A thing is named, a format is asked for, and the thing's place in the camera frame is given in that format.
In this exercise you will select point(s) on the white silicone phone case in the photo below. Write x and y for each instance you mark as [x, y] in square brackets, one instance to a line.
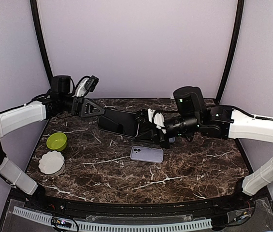
[147, 154]

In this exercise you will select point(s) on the white fluted bowl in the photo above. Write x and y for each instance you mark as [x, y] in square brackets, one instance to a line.
[52, 163]

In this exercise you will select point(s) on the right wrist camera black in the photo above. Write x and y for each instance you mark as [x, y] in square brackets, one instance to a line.
[151, 119]

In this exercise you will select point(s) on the black right frame post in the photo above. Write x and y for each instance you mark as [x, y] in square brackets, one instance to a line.
[232, 49]

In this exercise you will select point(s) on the black table edge rail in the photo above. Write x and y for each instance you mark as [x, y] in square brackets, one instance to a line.
[68, 204]

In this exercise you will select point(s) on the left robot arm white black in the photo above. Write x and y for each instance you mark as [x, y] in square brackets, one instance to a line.
[64, 95]

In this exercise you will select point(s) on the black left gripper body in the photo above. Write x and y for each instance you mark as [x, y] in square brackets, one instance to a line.
[76, 107]

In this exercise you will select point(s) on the small circuit board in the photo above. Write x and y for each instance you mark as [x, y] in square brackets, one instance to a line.
[60, 223]

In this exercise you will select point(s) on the black frame post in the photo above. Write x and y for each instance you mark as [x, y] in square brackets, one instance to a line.
[232, 49]
[40, 39]

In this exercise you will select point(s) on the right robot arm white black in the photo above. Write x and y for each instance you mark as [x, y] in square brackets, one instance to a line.
[215, 121]

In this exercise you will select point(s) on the green bowl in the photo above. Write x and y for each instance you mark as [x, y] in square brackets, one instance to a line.
[57, 141]

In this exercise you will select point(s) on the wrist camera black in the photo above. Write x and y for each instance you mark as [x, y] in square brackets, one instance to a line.
[86, 85]
[151, 119]

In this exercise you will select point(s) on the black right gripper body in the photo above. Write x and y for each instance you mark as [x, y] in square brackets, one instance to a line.
[160, 138]

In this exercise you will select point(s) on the white slotted cable duct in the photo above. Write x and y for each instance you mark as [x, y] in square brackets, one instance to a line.
[117, 224]

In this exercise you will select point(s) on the black left frame post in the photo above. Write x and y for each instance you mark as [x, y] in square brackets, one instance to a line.
[40, 39]

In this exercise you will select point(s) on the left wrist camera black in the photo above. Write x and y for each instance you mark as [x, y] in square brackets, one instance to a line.
[86, 85]

